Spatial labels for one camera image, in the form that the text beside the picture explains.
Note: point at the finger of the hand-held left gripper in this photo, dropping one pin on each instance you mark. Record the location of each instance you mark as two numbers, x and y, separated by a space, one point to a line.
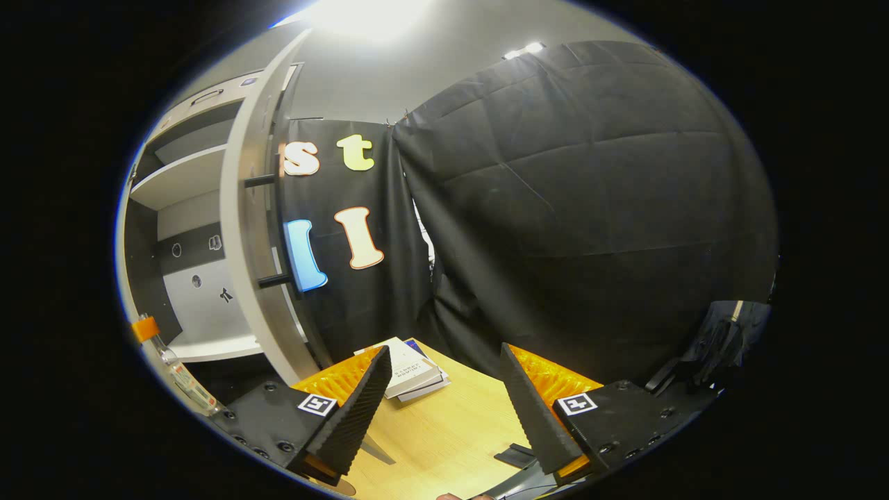
146 328

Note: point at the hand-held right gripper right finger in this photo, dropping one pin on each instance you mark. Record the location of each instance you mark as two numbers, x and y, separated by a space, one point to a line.
538 417

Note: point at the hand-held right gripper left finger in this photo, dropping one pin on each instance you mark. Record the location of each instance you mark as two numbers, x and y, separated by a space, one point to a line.
354 417

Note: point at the grey cabinet door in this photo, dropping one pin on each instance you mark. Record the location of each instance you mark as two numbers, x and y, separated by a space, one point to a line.
243 229

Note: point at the grey cabinet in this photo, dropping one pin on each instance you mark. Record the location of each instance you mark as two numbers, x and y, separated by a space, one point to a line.
201 305

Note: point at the grey cabinet drawer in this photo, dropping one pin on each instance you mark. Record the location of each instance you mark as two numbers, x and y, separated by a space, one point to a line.
208 104

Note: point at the small black flat object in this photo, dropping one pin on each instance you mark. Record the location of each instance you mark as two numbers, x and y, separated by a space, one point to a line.
515 455

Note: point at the beige cover book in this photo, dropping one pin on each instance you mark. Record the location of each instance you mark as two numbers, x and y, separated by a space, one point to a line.
410 368

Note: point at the blue cover book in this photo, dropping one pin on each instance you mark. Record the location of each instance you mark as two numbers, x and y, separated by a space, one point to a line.
424 349

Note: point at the dark shiny object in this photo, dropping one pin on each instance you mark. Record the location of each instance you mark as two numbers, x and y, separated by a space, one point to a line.
722 340

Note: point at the black backdrop cloth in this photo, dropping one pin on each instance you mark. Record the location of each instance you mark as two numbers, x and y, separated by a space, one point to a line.
590 208

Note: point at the small ceiling light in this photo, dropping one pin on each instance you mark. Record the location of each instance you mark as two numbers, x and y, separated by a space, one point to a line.
524 50

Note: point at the long ceiling light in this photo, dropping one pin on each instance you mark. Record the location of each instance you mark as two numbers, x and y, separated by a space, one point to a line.
361 14

